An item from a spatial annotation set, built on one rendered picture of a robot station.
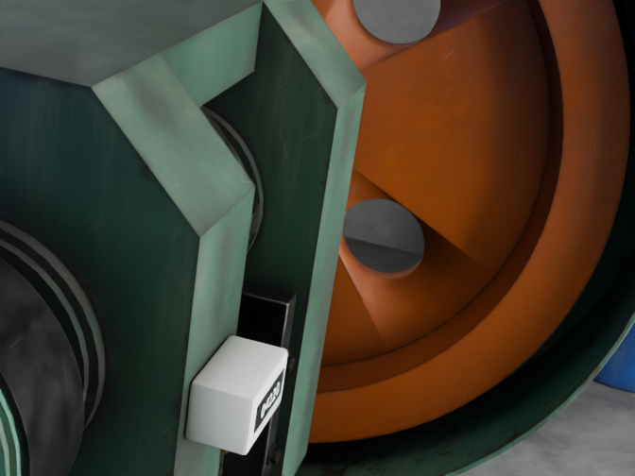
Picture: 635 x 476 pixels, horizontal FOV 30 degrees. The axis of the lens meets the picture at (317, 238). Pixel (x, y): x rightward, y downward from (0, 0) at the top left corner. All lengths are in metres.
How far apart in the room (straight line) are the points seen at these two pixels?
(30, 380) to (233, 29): 0.35
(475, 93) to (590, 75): 0.12
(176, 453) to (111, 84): 0.22
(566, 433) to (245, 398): 2.81
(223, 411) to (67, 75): 0.21
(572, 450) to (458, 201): 2.24
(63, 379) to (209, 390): 0.10
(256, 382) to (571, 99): 0.52
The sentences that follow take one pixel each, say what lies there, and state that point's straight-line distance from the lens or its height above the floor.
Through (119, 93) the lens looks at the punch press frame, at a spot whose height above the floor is 1.49.
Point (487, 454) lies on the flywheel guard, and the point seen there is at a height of 1.05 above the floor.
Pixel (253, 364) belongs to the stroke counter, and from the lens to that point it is 0.72.
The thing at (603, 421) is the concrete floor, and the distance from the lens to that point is 3.58.
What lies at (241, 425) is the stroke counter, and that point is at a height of 1.32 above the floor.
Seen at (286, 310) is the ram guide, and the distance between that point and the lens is 0.95.
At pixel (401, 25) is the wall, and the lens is 4.21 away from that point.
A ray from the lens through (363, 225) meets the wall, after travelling 4.43.
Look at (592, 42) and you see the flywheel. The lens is 1.11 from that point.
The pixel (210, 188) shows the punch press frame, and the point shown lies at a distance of 0.68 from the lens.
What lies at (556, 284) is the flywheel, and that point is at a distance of 1.18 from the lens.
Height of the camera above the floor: 1.68
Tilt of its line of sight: 22 degrees down
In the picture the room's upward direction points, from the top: 9 degrees clockwise
